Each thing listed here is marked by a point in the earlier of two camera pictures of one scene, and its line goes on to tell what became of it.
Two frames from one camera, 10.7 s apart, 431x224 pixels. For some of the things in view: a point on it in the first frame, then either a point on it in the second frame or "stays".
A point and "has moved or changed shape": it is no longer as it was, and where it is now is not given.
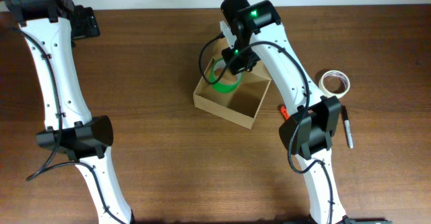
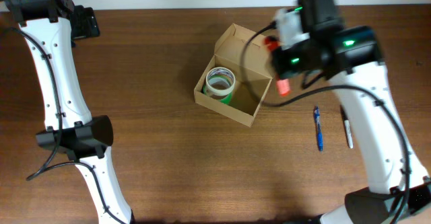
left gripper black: x=88 y=26 stays
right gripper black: x=234 y=64 -> x=279 y=58
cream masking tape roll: x=334 y=83 has moved or changed shape
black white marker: x=348 y=128 stays
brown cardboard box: x=241 y=106 stays
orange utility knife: x=283 y=110 -> x=283 y=85
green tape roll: x=222 y=87 -> x=226 y=98
